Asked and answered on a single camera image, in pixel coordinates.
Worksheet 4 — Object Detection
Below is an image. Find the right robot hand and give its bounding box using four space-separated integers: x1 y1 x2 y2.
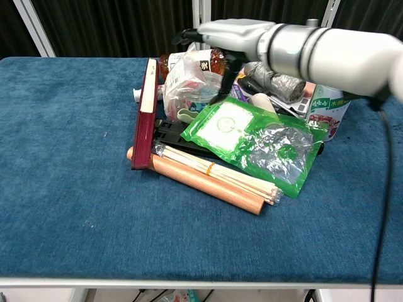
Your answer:
172 18 275 105

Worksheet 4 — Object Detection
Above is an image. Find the amber tea bottle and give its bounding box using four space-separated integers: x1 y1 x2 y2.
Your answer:
159 48 228 81

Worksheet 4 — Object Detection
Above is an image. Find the purple printed package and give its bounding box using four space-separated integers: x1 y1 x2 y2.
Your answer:
229 74 262 104

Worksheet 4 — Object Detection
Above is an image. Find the grey foil wrapped roll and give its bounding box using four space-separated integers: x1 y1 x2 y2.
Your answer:
243 61 307 103

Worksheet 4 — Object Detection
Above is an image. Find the clear plastic bag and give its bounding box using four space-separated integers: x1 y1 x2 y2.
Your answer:
163 43 225 123

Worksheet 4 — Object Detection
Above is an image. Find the green plastic zip bag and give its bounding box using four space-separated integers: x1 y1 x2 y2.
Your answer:
179 96 328 199

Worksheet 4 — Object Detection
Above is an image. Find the green labelled tin can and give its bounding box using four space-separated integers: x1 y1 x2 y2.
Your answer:
304 82 352 143

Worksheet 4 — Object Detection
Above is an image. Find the dark red hardcover book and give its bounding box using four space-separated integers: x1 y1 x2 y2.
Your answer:
130 58 159 172

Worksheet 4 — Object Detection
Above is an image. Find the bundle of wooden chopsticks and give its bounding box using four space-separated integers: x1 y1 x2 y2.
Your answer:
152 142 282 207

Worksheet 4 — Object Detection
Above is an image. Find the wooden rolling pin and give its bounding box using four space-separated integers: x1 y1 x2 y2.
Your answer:
126 146 266 216

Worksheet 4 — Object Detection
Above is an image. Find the blue table cloth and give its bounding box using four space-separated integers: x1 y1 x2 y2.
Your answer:
0 56 403 286

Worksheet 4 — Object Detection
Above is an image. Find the white metal frame post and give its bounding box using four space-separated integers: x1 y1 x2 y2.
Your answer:
12 0 57 58
191 0 212 32
321 0 341 23

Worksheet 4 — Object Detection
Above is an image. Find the black cable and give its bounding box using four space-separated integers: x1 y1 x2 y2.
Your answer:
370 99 395 302

